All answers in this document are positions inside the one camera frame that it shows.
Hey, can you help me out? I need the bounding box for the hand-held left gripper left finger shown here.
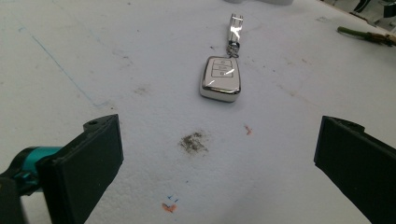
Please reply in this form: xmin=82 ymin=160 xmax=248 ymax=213
xmin=0 ymin=113 xmax=124 ymax=224

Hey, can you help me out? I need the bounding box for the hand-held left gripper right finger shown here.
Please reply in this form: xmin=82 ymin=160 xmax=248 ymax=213
xmin=313 ymin=115 xmax=396 ymax=224

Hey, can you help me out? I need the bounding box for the white car key fob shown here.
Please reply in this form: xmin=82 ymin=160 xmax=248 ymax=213
xmin=199 ymin=13 xmax=245 ymax=104

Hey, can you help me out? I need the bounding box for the green plant stem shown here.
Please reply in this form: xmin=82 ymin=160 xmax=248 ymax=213
xmin=336 ymin=26 xmax=396 ymax=48

